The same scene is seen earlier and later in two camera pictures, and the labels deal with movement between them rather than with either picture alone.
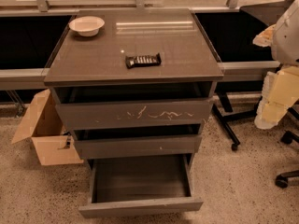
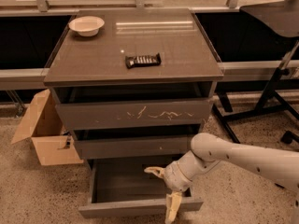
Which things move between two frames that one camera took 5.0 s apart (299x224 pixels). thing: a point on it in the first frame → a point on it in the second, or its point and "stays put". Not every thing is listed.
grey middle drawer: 137,147 stays put
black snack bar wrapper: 143,61 stays put
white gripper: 287,37 → 172,176
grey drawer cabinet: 135,87 stays put
